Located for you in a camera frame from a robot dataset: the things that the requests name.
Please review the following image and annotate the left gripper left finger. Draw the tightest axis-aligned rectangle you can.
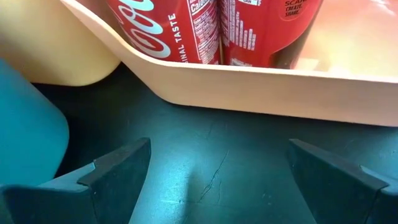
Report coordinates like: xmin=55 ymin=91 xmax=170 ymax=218
xmin=0 ymin=138 xmax=152 ymax=224

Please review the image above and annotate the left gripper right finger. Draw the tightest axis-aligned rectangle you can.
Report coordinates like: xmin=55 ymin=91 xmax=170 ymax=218
xmin=288 ymin=139 xmax=398 ymax=224

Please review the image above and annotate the orange plastic bin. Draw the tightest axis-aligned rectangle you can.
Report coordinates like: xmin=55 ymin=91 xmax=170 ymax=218
xmin=60 ymin=0 xmax=398 ymax=128

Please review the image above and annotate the yellow plastic bin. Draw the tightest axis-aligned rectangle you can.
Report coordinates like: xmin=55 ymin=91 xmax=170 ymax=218
xmin=0 ymin=0 xmax=122 ymax=87

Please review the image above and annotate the red Coca-Cola can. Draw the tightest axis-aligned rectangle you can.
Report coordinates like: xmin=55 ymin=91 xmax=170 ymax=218
xmin=105 ymin=0 xmax=222 ymax=65
xmin=219 ymin=0 xmax=324 ymax=70

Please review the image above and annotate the blue plastic bin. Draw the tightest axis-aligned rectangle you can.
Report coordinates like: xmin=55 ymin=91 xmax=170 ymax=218
xmin=0 ymin=57 xmax=70 ymax=187

